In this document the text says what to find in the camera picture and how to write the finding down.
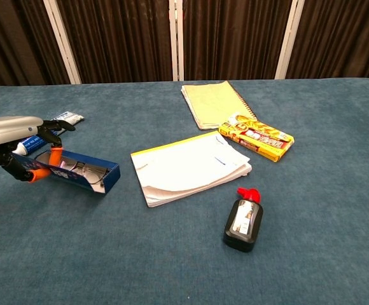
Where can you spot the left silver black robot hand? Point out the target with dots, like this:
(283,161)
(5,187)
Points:
(9,130)

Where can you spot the black eyeglasses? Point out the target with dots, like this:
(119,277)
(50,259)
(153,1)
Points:
(90,174)

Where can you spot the blue white toothpaste tube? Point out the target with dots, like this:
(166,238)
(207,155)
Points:
(73,117)

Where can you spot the dark brown pleated curtain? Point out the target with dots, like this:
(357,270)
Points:
(121,41)
(343,38)
(12,41)
(232,41)

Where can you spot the white notepad yellow binding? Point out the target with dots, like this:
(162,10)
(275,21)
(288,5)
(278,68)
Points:
(187,168)

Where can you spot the pale green spiral notebook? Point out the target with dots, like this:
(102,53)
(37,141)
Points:
(216,105)

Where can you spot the yellow printed flat box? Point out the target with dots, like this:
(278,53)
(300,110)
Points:
(257,139)

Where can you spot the black ink bottle red cap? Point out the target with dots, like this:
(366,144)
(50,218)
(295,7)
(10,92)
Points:
(243,222)

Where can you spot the blue table cover cloth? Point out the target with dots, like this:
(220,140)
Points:
(299,222)

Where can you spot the white divider frame post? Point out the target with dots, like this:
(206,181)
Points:
(62,41)
(289,41)
(176,41)

